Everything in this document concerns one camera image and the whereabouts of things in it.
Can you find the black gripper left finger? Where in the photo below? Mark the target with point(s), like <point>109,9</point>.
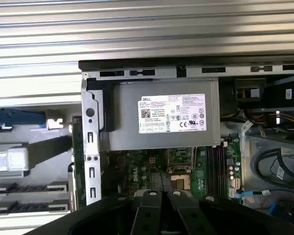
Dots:
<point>147,215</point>

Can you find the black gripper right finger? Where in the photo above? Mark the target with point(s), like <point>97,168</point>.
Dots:
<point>186,215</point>

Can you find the black RAM slot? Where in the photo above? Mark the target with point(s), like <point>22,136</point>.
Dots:
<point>224,171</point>
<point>208,171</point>
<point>219,171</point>
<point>213,171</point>

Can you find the CPU socket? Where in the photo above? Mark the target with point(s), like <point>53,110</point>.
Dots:
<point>180,182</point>

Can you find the green motherboard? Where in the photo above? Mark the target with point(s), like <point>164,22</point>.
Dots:
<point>137,169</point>

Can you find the metal socket cover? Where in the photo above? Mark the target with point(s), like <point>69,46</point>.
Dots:
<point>168,160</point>

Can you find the green graphics card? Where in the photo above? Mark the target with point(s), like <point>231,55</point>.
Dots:
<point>76,156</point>

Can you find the grey power supply unit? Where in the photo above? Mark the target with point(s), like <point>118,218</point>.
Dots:
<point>127,117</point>

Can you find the black open PC case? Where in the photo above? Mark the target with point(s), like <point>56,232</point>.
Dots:
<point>91,122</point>

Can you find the grey parts rack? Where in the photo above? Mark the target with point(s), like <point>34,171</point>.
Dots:
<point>49,169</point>

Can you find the silver CPU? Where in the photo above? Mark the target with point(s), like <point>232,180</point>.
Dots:
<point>13,160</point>

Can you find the hard disk in blue carrier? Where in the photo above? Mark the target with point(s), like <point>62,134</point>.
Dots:
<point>19,117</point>

